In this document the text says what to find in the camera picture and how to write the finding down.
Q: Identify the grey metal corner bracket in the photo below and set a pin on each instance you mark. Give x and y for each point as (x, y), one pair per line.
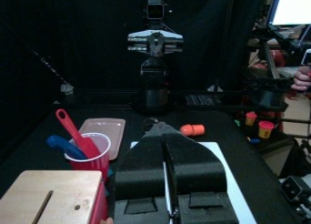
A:
(67, 88)

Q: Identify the orange toy cylinder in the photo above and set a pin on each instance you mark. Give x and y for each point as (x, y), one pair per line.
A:
(192, 130)

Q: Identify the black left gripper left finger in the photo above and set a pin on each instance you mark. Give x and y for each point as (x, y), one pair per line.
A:
(141, 170)

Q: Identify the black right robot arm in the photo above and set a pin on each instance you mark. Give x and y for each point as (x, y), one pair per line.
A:
(152, 82)

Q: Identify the black camera box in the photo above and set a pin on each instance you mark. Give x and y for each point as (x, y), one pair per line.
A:
(294, 188)

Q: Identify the person's hand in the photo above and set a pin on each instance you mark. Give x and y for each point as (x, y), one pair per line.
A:
(302, 79)

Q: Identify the red spatula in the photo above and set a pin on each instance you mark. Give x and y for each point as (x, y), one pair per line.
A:
(75, 133)

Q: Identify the yellow tub with orange lid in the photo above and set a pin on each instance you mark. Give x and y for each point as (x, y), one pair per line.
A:
(250, 118)

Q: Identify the white board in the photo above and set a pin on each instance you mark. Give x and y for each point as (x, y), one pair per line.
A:
(236, 185)

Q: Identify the yellow tub with red lid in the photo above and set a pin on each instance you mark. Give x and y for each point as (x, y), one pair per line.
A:
(266, 130)

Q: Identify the red plastic cup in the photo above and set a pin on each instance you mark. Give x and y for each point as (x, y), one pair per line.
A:
(95, 164)

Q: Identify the pink plastic tray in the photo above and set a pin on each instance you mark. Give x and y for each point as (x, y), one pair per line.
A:
(105, 132)

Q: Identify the computer monitor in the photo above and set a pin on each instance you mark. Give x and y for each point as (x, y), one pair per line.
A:
(291, 7)

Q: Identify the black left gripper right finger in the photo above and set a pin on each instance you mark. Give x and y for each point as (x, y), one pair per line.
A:
(197, 170)

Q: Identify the wooden box with red side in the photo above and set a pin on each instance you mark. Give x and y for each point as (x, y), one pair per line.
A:
(56, 197)

